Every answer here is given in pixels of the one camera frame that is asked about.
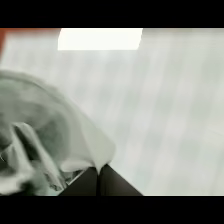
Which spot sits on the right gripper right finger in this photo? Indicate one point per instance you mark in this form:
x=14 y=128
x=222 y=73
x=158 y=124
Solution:
x=116 y=185

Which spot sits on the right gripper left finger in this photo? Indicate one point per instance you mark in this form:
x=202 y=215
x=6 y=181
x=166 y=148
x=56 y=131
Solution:
x=85 y=185

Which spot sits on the pale green T-shirt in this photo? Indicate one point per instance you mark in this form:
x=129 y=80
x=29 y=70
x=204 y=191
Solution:
x=50 y=133

